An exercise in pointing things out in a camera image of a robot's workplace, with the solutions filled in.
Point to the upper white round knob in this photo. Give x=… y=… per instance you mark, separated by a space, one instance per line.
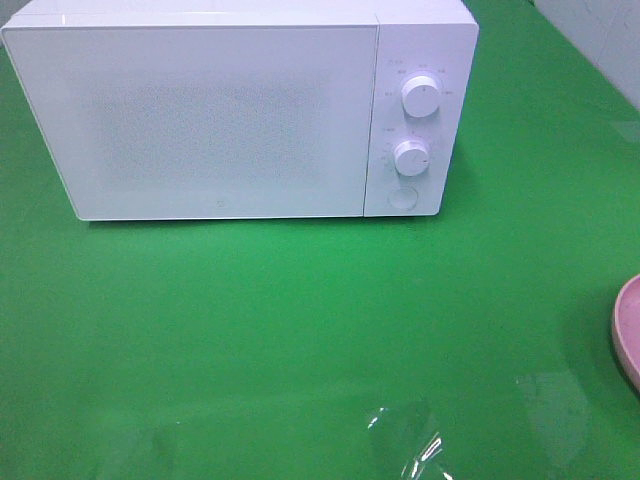
x=420 y=95

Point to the white microwave oven body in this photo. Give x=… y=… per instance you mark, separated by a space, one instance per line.
x=413 y=37

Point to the clear plastic wrap piece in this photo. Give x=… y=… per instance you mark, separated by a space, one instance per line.
x=406 y=442

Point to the white microwave door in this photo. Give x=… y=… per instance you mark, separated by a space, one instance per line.
x=199 y=123

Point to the lower white round knob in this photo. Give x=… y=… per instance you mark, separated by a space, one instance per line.
x=411 y=158

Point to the white round knob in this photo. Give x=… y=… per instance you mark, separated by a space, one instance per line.
x=420 y=95
x=411 y=158

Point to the round white door button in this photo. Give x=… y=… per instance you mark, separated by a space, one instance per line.
x=404 y=198

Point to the pink round plate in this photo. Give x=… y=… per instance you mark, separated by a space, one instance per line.
x=625 y=330

